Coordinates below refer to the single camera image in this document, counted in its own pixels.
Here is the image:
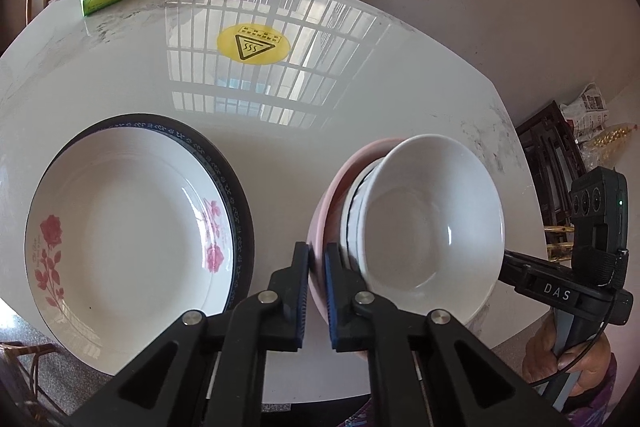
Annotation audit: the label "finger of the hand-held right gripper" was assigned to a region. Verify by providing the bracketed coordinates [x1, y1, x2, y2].
[497, 248, 537, 290]

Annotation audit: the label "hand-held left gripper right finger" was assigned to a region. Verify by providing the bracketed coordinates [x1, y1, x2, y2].
[324, 242, 571, 427]

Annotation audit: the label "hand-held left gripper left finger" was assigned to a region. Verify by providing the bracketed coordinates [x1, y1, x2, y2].
[67, 241, 317, 427]

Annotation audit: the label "white bowl blue base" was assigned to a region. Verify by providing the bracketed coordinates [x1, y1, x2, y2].
[340, 157, 386, 278]

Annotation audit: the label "large pink bowl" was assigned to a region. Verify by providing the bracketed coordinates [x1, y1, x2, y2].
[306, 137, 406, 353]

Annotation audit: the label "white bowl pink base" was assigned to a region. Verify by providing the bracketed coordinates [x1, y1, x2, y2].
[357, 134, 506, 325]

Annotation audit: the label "blue patterned plate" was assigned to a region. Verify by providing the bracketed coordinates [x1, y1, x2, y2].
[37, 113, 253, 313]

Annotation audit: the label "white plate pink flowers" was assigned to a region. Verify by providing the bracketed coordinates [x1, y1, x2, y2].
[24, 125, 236, 364]

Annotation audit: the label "person's right hand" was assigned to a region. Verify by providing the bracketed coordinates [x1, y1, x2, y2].
[522, 319, 618, 400]

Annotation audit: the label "bag of golden items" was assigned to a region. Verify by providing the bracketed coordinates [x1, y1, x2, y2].
[580, 122, 640, 162]

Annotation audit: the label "dark carved wooden furniture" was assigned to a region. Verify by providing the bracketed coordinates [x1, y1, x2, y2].
[515, 101, 588, 228]

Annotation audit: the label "crumpled newspaper bundle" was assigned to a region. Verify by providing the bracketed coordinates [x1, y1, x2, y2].
[559, 82, 608, 140]

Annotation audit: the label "person's patterned purple clothing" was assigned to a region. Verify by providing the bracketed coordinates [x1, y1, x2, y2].
[340, 352, 621, 427]

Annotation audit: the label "round yellow warning sticker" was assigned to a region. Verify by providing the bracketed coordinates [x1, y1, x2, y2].
[216, 24, 291, 65]

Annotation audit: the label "rattan chair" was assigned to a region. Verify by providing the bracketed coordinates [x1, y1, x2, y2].
[0, 342, 66, 413]

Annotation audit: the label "golden metal frame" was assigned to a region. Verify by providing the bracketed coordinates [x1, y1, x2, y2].
[544, 226, 573, 263]

